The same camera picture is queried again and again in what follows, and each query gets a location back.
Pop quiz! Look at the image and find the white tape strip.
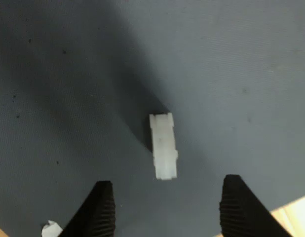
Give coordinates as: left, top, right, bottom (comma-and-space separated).
41, 220, 64, 237

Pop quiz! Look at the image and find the dark grey mat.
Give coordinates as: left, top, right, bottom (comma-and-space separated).
0, 0, 305, 237

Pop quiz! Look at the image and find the small white plastic terminal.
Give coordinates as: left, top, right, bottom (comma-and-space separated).
149, 112, 179, 181

